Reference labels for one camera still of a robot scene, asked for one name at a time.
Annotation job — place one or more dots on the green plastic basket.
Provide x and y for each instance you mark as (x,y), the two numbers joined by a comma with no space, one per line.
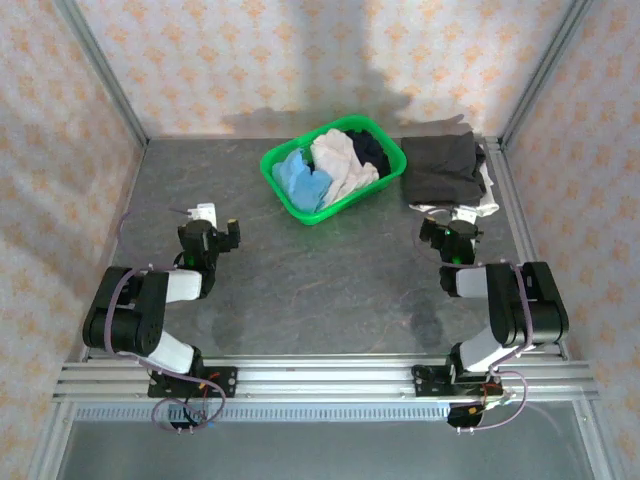
(310,218)

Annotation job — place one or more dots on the white t-shirt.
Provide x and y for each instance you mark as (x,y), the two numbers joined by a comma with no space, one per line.
(340,160)

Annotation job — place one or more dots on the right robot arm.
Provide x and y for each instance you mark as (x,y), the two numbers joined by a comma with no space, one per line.
(530,310)

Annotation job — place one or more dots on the folded dark grey garment stack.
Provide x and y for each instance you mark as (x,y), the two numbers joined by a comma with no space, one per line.
(487,206)

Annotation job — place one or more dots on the light blue t-shirt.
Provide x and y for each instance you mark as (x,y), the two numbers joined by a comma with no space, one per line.
(300,180)

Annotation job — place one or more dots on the navy blue t-shirt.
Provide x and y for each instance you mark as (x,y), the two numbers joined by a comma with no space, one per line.
(370,150)

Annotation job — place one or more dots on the perforated metal strip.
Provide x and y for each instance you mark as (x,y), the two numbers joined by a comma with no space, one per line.
(325,413)

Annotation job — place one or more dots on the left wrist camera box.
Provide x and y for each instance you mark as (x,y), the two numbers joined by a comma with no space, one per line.
(207,212)

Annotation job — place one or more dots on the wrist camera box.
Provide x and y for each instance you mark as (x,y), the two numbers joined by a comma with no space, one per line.
(464,216)
(207,212)

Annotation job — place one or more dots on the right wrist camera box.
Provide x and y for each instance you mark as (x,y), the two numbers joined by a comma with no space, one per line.
(464,216)

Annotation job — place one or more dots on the aluminium table side rail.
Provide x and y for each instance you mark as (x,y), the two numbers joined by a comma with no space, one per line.
(506,200)

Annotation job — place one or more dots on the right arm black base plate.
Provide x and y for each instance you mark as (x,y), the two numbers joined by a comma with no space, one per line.
(422,385)

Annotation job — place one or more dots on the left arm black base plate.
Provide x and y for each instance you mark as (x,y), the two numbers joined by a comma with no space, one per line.
(227,382)

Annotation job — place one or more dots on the wide aluminium mounting rail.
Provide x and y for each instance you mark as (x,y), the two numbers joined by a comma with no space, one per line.
(325,380)

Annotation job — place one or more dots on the aluminium frame post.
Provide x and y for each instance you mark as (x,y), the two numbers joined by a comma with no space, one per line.
(100,70)
(545,70)

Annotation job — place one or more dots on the aluminium frame strut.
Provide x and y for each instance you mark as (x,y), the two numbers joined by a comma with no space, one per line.
(595,440)
(50,445)

